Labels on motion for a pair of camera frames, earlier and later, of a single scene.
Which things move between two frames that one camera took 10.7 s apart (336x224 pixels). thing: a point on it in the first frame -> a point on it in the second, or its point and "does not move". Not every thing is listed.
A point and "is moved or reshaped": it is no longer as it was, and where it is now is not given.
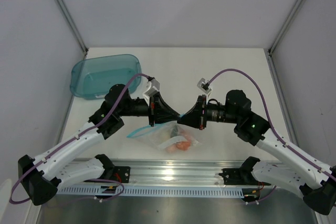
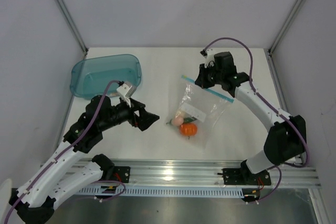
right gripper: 194,118 -> 201,81
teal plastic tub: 92,78 does not move
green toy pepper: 175,131 is moved or reshaped
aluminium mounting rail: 178,172 does not move
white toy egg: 165,136 is moved or reshaped
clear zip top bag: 170,137 -> 197,112
